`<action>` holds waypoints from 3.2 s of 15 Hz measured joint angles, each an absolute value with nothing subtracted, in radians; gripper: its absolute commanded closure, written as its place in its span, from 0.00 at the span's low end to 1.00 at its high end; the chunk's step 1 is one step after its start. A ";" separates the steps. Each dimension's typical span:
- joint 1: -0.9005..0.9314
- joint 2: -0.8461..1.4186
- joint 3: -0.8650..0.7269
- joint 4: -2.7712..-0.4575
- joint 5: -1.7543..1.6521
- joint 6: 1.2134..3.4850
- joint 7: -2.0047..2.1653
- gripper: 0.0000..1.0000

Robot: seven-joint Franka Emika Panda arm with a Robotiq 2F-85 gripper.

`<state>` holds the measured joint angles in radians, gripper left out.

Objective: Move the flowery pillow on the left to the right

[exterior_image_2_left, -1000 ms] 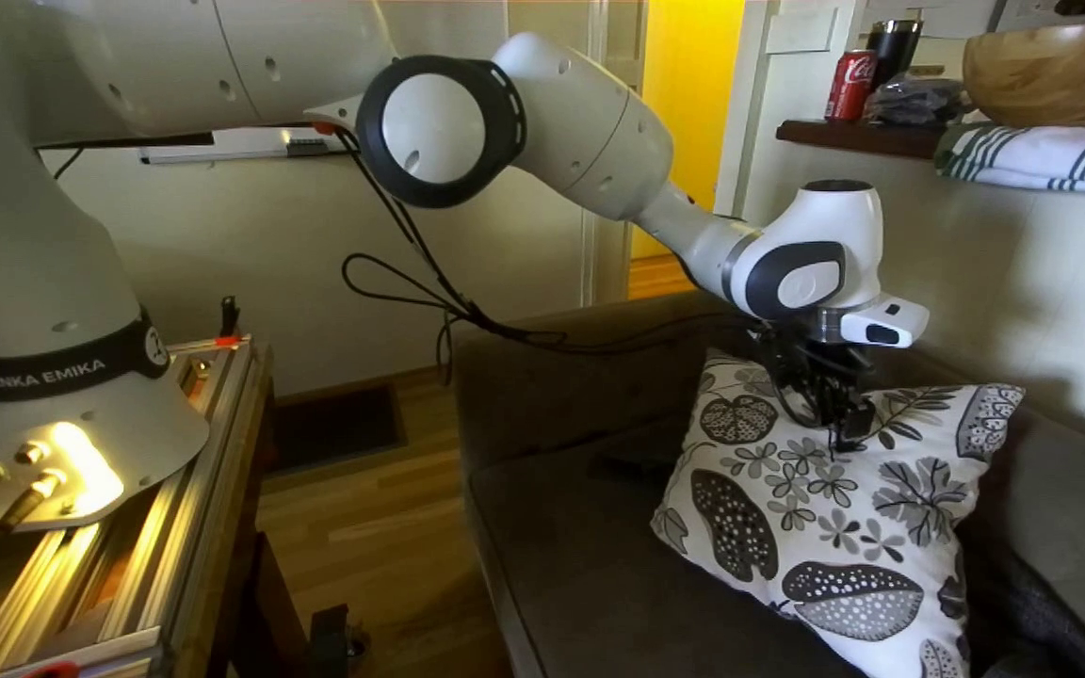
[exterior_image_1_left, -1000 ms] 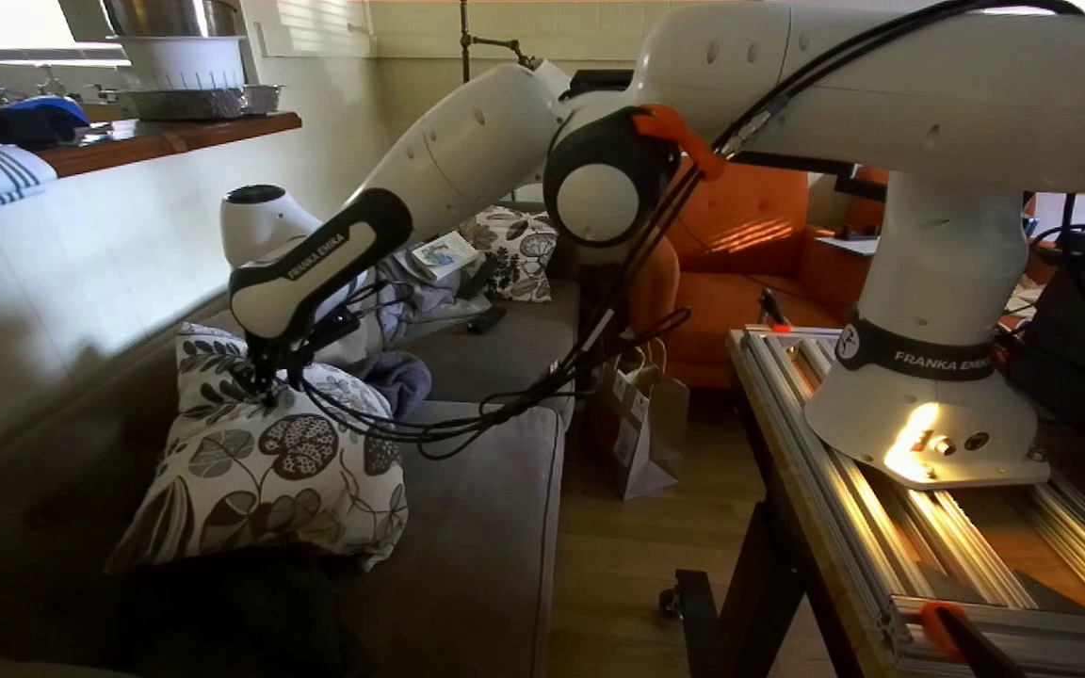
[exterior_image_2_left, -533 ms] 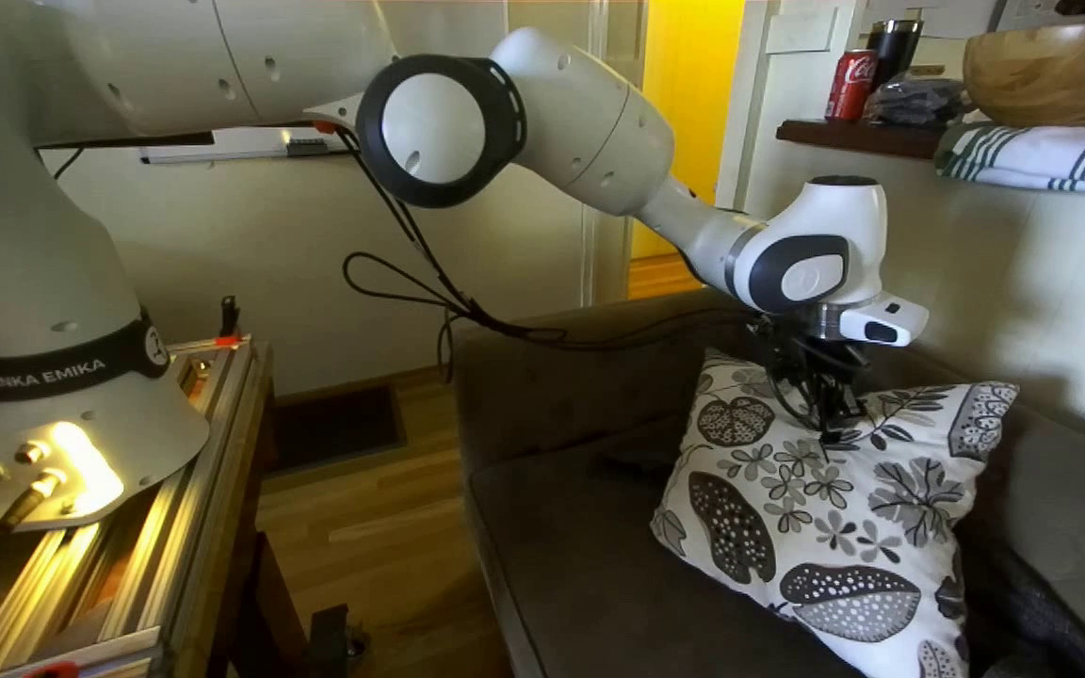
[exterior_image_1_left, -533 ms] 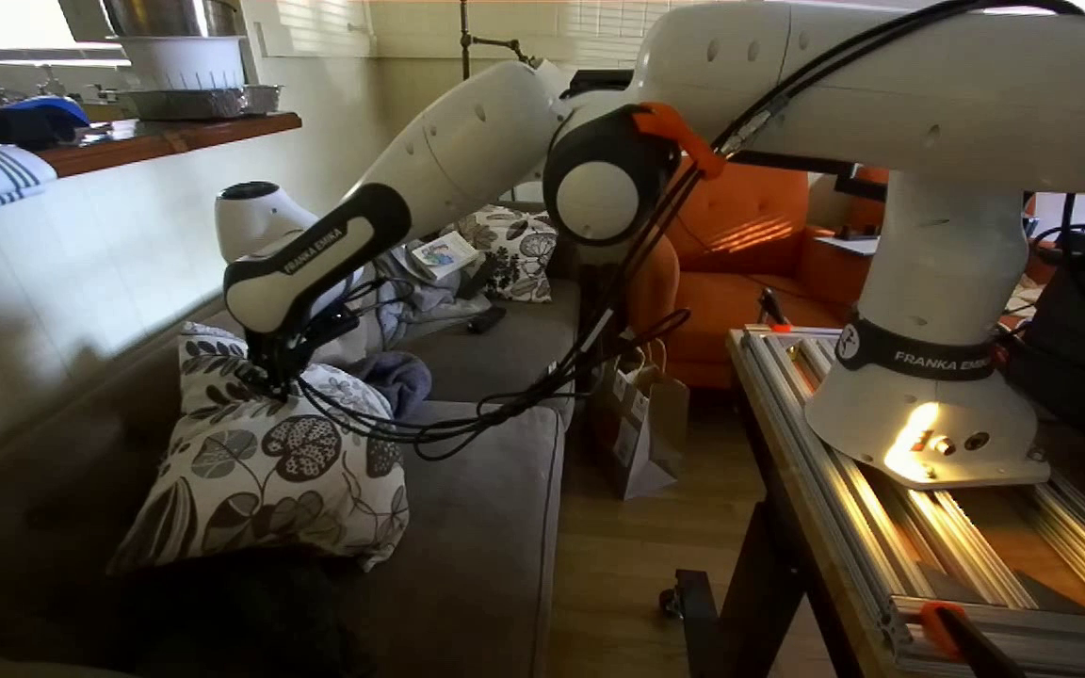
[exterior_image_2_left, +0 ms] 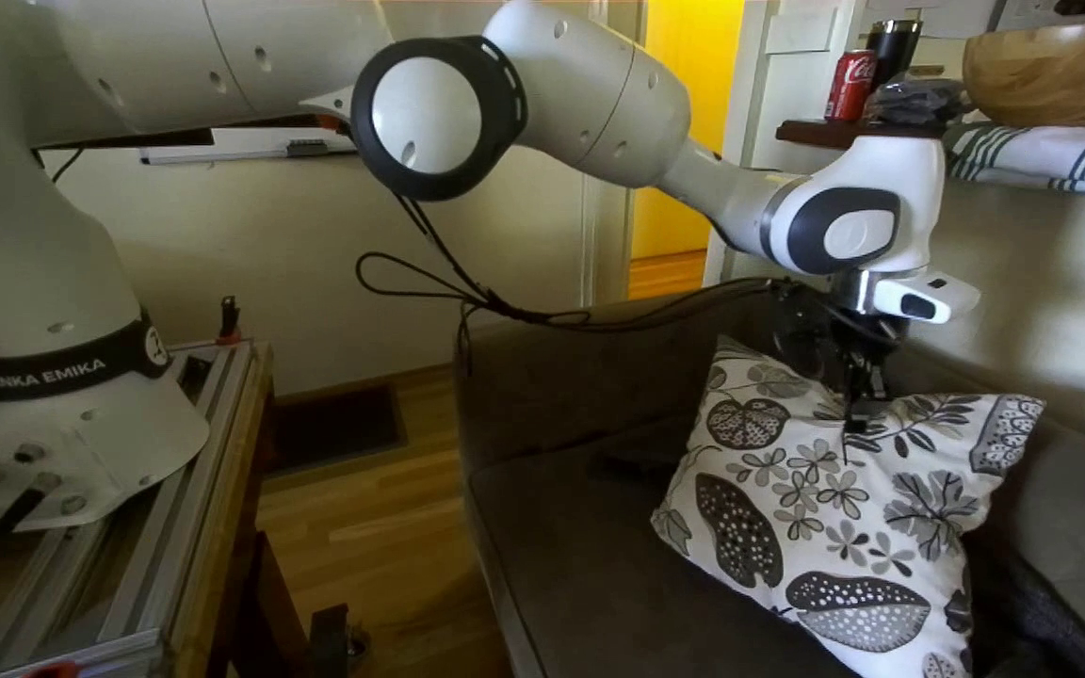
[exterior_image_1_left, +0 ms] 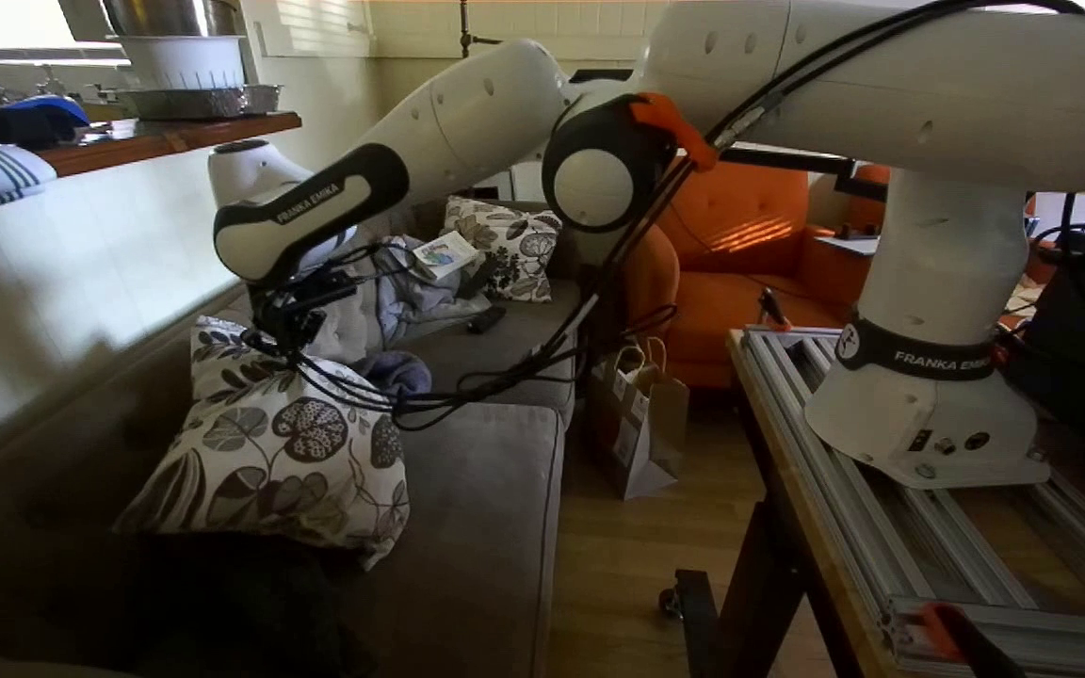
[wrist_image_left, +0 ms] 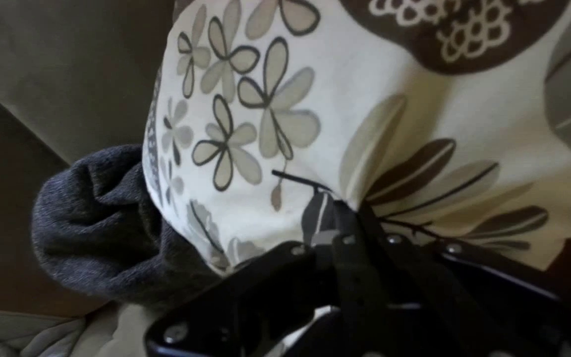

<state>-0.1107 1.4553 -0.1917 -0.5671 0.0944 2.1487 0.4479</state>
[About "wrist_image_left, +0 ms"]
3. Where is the dark grey blanket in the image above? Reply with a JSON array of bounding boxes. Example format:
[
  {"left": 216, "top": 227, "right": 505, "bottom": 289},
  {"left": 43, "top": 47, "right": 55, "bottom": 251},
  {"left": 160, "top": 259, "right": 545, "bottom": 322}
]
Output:
[{"left": 29, "top": 142, "right": 223, "bottom": 312}]

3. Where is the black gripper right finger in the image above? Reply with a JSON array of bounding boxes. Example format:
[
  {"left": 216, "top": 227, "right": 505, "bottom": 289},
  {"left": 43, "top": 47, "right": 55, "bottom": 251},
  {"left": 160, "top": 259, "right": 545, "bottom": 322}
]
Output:
[{"left": 354, "top": 201, "right": 571, "bottom": 357}]

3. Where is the large flowery white pillow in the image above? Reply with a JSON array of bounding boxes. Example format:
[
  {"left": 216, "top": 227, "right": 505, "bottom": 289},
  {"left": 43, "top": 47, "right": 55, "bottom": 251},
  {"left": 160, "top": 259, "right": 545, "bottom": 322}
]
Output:
[{"left": 140, "top": 0, "right": 571, "bottom": 275}]

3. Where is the grey fabric sofa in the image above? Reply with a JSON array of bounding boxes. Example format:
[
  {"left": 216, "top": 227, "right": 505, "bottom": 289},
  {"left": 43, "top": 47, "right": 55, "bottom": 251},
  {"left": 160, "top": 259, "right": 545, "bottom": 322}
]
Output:
[{"left": 0, "top": 0, "right": 182, "bottom": 357}]

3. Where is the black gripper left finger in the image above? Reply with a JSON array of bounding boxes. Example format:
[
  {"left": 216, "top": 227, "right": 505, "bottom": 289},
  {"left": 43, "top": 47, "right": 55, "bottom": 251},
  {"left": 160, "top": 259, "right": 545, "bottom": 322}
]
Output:
[{"left": 142, "top": 186, "right": 368, "bottom": 357}]

